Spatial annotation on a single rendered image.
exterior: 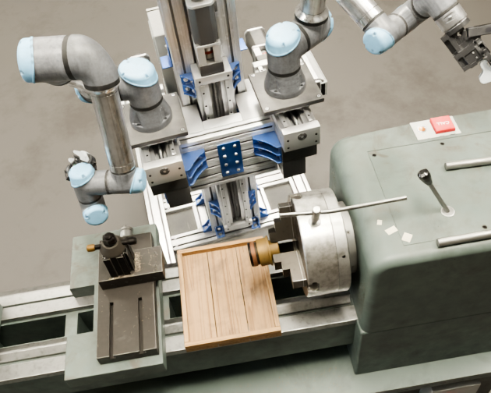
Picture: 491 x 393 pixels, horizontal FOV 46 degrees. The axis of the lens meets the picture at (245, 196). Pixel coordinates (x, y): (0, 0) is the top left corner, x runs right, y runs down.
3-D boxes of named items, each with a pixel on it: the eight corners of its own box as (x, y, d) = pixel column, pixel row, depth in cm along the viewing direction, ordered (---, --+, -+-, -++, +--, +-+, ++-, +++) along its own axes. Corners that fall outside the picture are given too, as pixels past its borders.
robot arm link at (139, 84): (160, 107, 192) (151, 76, 182) (121, 110, 193) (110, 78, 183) (164, 84, 200) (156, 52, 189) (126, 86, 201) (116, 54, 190)
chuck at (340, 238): (323, 214, 196) (330, 168, 167) (344, 302, 181) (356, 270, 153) (312, 215, 196) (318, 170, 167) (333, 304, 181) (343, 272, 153)
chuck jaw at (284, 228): (304, 231, 176) (299, 194, 172) (307, 237, 171) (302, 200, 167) (269, 237, 175) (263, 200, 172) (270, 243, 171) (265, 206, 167)
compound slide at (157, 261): (164, 253, 190) (160, 245, 186) (165, 279, 184) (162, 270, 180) (102, 263, 190) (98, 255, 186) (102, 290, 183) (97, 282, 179)
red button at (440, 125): (447, 119, 178) (449, 115, 177) (454, 132, 175) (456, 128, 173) (429, 122, 178) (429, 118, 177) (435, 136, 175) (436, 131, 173)
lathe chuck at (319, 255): (312, 215, 196) (318, 170, 167) (333, 304, 181) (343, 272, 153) (287, 220, 195) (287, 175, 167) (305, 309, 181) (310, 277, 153)
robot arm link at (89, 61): (116, 25, 150) (150, 180, 178) (75, 27, 151) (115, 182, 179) (106, 40, 141) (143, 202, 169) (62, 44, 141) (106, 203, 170)
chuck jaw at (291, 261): (309, 246, 170) (318, 280, 162) (309, 256, 174) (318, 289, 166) (272, 253, 170) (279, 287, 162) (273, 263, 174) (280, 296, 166)
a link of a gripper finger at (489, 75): (489, 94, 160) (471, 68, 159) (510, 82, 157) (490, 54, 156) (491, 97, 157) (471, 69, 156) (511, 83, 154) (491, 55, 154)
